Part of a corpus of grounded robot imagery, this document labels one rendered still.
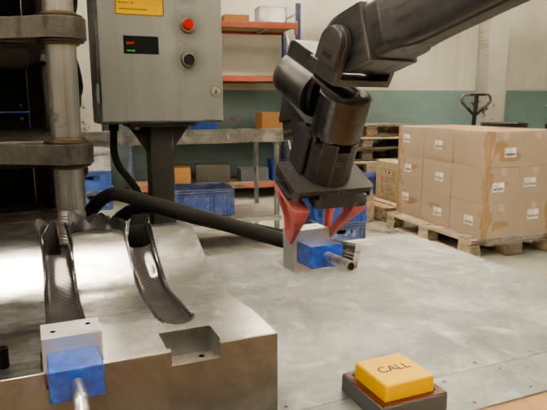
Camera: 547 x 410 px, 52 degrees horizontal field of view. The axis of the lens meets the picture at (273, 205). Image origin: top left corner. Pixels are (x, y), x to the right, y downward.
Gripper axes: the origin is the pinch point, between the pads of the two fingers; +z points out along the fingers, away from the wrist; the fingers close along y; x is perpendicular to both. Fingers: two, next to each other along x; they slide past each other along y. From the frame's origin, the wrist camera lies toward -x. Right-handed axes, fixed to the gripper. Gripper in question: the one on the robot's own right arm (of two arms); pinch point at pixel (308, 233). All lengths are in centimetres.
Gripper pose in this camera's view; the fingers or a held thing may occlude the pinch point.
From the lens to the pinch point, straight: 71.8
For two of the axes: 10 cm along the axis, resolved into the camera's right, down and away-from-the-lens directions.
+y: -9.2, 0.8, -3.8
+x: 3.5, 5.9, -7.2
